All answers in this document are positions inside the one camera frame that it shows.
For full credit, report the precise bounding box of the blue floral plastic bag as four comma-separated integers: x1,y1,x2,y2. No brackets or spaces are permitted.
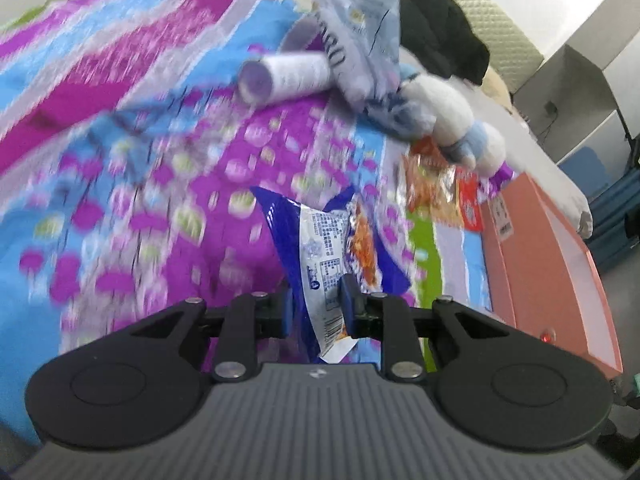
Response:
312,0,437,139

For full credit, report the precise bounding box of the blue curtain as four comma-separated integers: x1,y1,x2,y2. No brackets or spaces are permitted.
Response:
590,167,640,274

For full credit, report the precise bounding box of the white and blue plush toy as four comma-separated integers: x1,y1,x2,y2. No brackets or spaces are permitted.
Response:
400,62,507,179

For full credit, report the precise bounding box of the pink cardboard box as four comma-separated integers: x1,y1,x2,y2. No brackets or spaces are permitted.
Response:
480,172,624,379

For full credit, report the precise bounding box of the red snack packet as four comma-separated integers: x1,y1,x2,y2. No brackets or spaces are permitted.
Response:
454,167,487,234

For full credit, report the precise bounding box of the black jacket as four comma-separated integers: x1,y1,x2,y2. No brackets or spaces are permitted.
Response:
397,0,491,87

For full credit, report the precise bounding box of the blue and white snack packet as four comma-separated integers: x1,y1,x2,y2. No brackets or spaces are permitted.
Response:
250,186,414,364

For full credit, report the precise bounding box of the cream quilted headboard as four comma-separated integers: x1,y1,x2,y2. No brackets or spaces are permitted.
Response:
395,0,546,96

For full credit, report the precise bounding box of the colourful printed bed sheet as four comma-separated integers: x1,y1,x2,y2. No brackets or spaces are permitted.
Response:
0,0,496,448

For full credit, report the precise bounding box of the purple snack packet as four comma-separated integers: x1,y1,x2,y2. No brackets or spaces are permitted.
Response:
480,161,517,202

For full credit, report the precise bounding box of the white cylindrical bottle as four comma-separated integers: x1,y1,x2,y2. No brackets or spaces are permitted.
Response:
237,52,334,106

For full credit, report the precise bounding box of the grey wardrobe cabinet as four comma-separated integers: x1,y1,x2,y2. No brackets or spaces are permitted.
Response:
512,0,640,167

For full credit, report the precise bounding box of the beige fleece blanket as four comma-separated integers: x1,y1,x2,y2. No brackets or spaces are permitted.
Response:
481,67,516,117

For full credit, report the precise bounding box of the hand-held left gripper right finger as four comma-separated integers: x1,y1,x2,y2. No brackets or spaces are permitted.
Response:
339,275,507,382

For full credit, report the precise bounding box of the blue board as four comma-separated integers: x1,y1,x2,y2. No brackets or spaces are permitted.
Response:
557,147,612,202

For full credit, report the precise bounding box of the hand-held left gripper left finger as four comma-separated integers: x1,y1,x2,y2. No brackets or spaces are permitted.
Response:
127,287,296,384

